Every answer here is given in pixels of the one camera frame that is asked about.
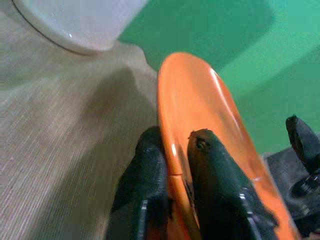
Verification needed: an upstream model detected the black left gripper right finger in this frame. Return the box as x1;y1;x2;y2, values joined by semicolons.
187;129;280;240

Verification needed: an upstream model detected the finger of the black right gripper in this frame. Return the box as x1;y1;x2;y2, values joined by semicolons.
285;114;320;175

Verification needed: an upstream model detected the green table mat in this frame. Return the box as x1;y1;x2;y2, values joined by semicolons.
117;0;320;154

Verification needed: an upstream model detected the orange plate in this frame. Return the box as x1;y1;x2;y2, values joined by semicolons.
156;51;301;240

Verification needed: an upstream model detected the white bowl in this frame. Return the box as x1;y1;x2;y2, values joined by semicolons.
12;0;151;55

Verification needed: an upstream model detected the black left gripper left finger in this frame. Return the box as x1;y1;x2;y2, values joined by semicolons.
104;126;174;240

